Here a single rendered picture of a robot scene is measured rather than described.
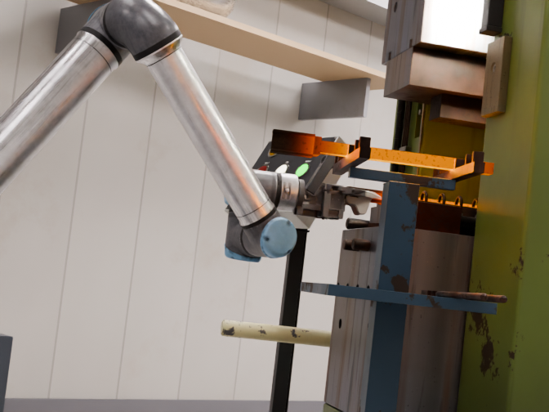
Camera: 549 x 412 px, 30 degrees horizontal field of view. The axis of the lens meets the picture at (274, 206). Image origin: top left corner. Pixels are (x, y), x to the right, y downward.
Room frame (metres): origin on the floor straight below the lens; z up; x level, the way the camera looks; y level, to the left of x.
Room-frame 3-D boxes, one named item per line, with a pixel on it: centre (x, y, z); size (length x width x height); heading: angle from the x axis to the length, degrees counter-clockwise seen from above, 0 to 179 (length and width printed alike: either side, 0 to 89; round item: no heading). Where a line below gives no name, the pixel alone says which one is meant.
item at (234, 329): (2.86, -0.11, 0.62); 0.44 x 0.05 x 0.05; 102
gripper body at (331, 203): (2.49, -0.11, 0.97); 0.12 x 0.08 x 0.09; 102
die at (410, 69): (2.59, -0.47, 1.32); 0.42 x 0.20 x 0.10; 102
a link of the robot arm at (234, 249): (2.44, 0.06, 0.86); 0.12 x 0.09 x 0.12; 28
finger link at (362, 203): (2.49, -0.22, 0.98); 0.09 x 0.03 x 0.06; 99
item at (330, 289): (1.98, -0.24, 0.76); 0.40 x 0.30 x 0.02; 5
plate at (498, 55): (2.26, -0.46, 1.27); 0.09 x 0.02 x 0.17; 12
